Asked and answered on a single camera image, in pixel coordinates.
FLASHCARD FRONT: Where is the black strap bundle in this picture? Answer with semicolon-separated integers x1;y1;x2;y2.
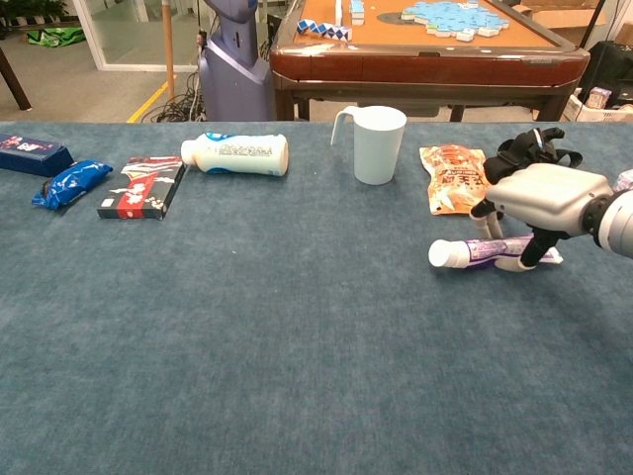
483;127;584;187

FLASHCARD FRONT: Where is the white milk bottle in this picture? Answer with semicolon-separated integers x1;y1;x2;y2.
180;132;290;177

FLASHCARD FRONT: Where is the black bag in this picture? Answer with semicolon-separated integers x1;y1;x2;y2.
578;41;633;108

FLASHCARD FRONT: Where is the black cable bundle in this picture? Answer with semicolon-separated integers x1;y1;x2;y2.
155;68;207;124

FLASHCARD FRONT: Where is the white crate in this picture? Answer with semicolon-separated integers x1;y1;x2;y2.
563;86;633;123

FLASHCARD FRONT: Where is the orange snack pouch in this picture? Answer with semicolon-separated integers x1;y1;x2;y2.
418;143;491;217

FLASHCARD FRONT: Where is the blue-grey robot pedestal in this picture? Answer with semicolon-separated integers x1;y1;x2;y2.
197;0;276;123

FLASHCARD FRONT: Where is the wooden pole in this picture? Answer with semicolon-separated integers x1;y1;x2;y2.
161;0;177;100

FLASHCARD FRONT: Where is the blue white snake puzzle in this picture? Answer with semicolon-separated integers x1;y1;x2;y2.
295;18;353;43

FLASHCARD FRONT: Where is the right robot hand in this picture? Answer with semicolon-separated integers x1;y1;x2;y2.
469;161;614;273

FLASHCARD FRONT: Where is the green bag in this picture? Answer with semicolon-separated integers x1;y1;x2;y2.
27;27;86;47

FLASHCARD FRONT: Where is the purple toothpaste tube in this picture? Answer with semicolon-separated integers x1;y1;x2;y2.
427;236;564;270

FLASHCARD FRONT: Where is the blue-grey carpeted table surface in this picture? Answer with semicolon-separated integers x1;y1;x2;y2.
0;120;633;475

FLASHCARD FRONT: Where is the dark blue printed box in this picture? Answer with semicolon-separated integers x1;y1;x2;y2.
0;132;75;178

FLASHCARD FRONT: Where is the blue mahjong tile pile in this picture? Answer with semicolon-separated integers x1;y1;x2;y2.
400;0;510;42

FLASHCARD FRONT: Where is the pale blue handled cup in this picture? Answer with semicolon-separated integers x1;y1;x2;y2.
329;105;408;187

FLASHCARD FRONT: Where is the black red flat box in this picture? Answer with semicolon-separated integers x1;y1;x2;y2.
96;155;187;221

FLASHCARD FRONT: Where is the cardboard box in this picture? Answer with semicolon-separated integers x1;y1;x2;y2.
511;0;633;48

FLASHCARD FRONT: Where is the dark wooden leg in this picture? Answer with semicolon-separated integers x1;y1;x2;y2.
0;47;32;111

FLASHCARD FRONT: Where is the blue snack packet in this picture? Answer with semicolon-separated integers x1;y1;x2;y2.
31;158;114;212

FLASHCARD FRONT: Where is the brown mahjong table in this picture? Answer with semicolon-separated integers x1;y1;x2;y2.
269;0;592;123

